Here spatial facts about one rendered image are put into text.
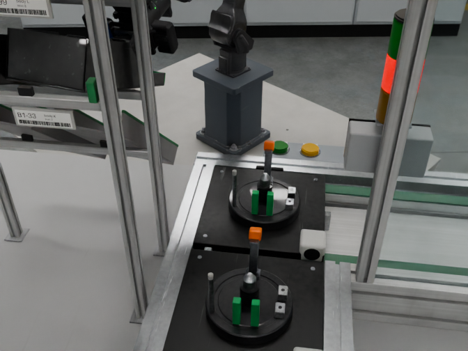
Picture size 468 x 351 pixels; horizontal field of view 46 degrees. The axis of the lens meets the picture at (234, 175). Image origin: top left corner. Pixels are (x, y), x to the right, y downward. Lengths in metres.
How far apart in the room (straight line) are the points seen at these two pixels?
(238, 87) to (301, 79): 2.36
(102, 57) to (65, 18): 3.55
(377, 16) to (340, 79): 0.75
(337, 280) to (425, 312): 0.17
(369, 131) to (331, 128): 0.72
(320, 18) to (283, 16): 0.27
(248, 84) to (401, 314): 0.63
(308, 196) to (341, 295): 0.25
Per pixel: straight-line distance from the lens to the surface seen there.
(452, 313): 1.06
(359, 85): 3.64
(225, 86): 1.31
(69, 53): 0.82
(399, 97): 0.77
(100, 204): 1.30
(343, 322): 0.93
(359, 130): 0.84
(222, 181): 1.15
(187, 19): 4.13
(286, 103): 1.65
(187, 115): 1.59
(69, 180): 1.39
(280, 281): 0.93
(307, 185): 1.15
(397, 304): 1.03
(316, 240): 1.00
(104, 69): 0.73
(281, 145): 1.26
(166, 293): 0.97
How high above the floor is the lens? 1.68
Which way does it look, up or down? 38 degrees down
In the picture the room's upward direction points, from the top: straight up
